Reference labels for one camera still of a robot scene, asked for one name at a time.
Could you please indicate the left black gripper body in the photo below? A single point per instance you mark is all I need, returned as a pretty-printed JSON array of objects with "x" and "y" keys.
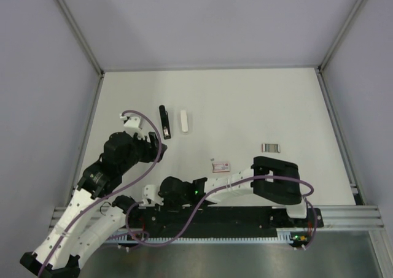
[{"x": 140, "y": 151}]

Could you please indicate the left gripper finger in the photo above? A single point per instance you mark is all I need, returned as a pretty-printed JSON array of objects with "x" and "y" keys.
[
  {"x": 161, "y": 149},
  {"x": 154, "y": 142}
]

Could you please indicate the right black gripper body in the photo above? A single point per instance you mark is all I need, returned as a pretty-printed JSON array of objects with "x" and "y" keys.
[{"x": 172, "y": 204}]

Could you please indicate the black stapler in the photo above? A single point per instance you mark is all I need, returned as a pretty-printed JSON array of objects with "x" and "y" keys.
[{"x": 164, "y": 122}]

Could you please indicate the white stapler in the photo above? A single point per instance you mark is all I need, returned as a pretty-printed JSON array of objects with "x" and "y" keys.
[{"x": 184, "y": 121}]

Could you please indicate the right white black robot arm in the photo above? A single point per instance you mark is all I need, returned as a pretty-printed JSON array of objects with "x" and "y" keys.
[{"x": 271, "y": 179}]

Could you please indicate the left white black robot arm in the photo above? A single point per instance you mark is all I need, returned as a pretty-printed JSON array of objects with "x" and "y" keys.
[{"x": 96, "y": 210}]

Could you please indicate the red white staple box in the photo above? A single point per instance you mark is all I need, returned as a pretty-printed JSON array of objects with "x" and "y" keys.
[{"x": 221, "y": 167}]

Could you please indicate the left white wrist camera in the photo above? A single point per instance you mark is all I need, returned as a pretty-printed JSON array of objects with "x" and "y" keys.
[{"x": 132, "y": 125}]

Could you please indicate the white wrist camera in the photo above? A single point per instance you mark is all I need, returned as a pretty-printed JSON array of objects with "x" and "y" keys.
[
  {"x": 132, "y": 125},
  {"x": 150, "y": 195}
]

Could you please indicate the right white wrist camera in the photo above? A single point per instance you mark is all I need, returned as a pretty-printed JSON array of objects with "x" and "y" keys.
[{"x": 150, "y": 195}]

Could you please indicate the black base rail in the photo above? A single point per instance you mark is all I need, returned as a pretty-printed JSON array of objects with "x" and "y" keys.
[{"x": 212, "y": 221}]

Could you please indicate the grey slotted cable duct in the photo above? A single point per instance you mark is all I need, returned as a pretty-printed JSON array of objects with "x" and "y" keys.
[{"x": 282, "y": 237}]

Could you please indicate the aluminium frame left post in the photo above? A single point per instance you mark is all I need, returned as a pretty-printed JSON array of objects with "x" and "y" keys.
[{"x": 79, "y": 36}]

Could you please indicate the aluminium frame post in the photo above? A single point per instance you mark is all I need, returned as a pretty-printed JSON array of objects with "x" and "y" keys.
[
  {"x": 79, "y": 36},
  {"x": 341, "y": 35}
]

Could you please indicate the aluminium frame right post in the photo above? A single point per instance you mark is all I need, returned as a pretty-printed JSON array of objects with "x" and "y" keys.
[{"x": 341, "y": 35}]

